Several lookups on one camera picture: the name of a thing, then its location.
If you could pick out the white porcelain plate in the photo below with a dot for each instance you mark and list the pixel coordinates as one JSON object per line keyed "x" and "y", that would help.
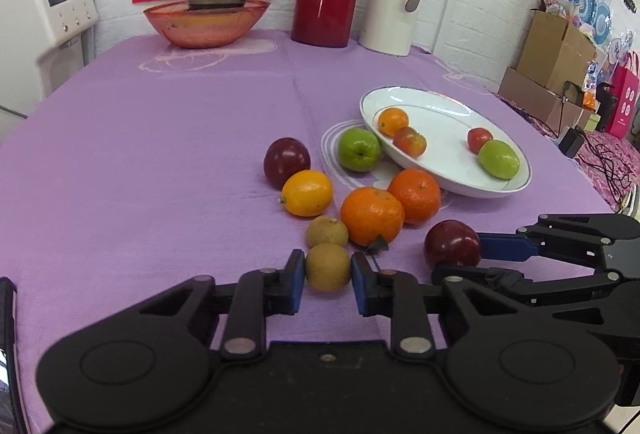
{"x": 444, "y": 122}

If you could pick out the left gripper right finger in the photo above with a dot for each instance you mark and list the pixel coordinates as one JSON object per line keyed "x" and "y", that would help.
{"x": 399, "y": 297}

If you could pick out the leafed orange tangerine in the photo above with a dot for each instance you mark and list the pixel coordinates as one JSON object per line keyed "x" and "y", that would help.
{"x": 419, "y": 194}

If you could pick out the dark purple plum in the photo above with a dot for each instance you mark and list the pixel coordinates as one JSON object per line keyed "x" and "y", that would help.
{"x": 284, "y": 158}

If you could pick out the oblong green apple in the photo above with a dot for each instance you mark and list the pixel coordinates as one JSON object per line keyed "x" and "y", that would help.
{"x": 499, "y": 159}

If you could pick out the small orange kumquat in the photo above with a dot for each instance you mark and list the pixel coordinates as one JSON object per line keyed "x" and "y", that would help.
{"x": 391, "y": 120}

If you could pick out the green round apple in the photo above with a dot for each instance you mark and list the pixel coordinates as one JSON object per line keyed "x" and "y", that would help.
{"x": 358, "y": 150}

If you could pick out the purple tablecloth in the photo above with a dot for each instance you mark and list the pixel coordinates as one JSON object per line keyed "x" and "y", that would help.
{"x": 145, "y": 169}

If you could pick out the white thermos jug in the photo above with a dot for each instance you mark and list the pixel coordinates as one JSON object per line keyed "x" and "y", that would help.
{"x": 388, "y": 26}

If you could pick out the dark red plum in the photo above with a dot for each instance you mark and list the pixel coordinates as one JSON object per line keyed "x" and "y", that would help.
{"x": 451, "y": 242}

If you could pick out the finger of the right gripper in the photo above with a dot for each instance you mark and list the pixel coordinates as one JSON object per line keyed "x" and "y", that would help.
{"x": 500, "y": 286}
{"x": 505, "y": 247}

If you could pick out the red yellow plum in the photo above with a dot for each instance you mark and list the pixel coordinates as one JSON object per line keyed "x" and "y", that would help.
{"x": 410, "y": 141}

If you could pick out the small yellow orange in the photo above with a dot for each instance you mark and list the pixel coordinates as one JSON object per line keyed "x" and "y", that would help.
{"x": 306, "y": 193}

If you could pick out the white water dispenser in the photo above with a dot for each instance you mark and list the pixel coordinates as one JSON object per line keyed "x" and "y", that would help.
{"x": 40, "y": 49}

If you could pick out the blue white decorative plates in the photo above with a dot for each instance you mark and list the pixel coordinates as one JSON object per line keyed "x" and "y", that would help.
{"x": 598, "y": 16}

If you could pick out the flat cardboard box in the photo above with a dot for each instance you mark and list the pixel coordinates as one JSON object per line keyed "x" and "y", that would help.
{"x": 555, "y": 112}

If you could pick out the large orange tangerine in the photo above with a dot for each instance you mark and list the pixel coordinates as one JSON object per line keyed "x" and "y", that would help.
{"x": 368, "y": 212}

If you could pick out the black power adapter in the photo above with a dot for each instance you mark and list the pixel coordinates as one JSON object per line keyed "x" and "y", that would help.
{"x": 570, "y": 141}

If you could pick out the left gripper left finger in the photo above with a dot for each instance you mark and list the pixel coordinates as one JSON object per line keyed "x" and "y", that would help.
{"x": 256, "y": 296}

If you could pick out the pink gift bag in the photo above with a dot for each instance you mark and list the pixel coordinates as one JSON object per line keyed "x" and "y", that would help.
{"x": 625, "y": 82}

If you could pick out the orange glass bowl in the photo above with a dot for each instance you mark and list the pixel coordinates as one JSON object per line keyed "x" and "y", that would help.
{"x": 204, "y": 26}

